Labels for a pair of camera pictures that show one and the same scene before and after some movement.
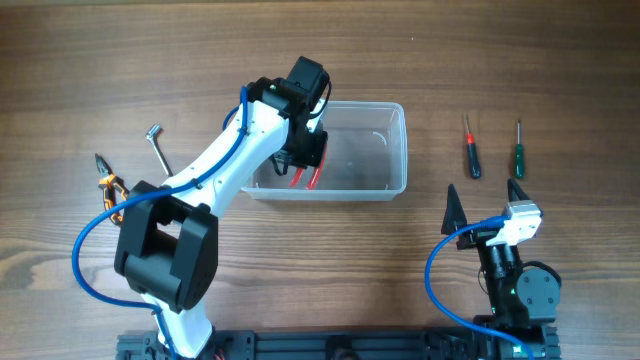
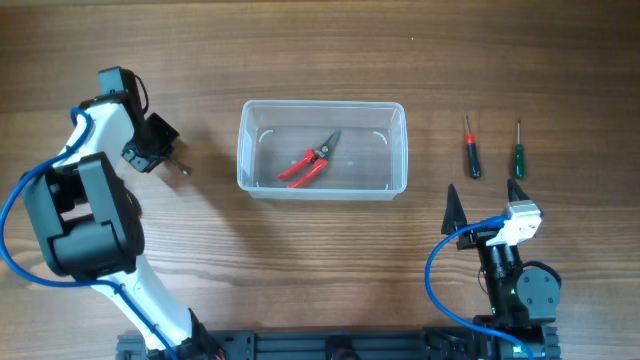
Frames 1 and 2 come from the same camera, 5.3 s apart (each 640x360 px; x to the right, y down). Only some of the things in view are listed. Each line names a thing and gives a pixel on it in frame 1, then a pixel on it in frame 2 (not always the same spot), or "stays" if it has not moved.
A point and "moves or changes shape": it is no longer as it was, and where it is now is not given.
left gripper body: (306, 149) -> (154, 143)
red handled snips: (315, 176) moves or changes shape
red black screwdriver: (475, 170) stays
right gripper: (454, 216) stays
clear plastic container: (366, 157) stays
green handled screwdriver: (519, 154) stays
